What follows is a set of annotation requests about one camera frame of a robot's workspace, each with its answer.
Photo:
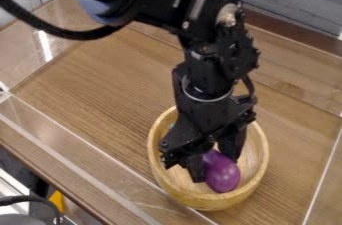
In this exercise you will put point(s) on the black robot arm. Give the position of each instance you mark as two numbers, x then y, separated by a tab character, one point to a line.
213	89

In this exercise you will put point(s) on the purple toy eggplant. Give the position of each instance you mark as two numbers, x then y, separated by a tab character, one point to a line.
222	173

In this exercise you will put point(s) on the brown wooden bowl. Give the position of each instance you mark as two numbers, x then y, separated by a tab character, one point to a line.
197	195

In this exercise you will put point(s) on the clear acrylic tray wall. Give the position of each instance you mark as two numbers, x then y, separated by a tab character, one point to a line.
106	188

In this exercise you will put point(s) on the yellow sticker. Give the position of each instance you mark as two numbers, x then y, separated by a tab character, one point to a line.
58	200

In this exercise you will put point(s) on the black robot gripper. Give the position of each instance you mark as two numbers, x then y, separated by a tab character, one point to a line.
209	120

